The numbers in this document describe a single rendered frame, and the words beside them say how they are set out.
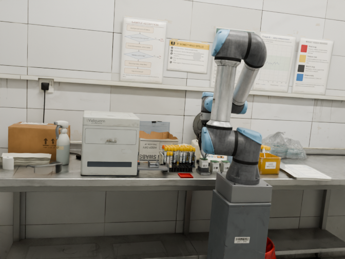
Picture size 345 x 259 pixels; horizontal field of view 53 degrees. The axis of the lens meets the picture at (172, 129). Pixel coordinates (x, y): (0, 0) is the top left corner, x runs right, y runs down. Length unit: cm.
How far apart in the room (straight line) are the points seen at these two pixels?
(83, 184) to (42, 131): 48
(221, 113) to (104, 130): 59
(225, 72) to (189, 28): 102
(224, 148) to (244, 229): 36
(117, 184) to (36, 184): 38
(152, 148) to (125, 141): 37
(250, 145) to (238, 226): 35
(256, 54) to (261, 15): 117
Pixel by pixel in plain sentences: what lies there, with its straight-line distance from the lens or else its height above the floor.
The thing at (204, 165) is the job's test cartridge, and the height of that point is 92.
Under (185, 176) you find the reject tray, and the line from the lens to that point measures 186.
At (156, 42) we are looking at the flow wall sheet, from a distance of 239.
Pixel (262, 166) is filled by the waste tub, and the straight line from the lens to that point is 206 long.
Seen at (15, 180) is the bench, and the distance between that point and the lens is 177.
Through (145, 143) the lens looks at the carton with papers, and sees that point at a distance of 207.
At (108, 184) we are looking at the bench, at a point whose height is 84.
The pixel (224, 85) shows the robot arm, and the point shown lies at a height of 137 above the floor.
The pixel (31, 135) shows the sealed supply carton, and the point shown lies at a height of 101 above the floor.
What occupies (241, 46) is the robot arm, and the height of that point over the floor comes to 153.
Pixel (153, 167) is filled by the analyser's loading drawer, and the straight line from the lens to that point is 182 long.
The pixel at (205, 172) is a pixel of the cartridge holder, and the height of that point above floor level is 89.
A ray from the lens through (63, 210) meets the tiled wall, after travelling 253.
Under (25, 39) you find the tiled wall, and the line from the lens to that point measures 239.
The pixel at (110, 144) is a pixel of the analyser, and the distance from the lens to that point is 175.
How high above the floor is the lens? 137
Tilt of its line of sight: 8 degrees down
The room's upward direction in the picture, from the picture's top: 4 degrees clockwise
